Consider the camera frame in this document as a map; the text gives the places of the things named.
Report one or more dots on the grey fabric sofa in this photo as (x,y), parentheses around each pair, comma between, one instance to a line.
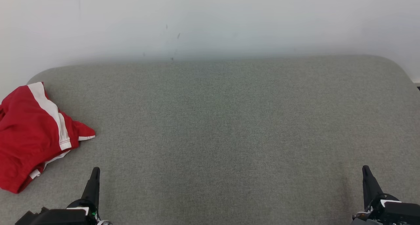
(229,136)

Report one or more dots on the black left camera bracket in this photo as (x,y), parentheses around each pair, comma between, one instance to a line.
(55,217)

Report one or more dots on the black right camera bracket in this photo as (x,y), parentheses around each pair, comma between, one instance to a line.
(403,214)

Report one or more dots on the black camera bracket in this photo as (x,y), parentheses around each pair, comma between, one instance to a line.
(403,214)
(55,217)

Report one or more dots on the red shorts white stripe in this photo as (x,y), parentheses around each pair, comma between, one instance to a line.
(29,136)

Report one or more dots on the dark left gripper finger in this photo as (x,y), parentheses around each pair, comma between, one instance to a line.
(93,185)

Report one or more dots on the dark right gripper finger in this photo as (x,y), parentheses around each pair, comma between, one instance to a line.
(370,185)

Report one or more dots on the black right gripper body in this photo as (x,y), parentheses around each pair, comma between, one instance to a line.
(372,212)

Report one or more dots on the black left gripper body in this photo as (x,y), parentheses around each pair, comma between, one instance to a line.
(90,210)

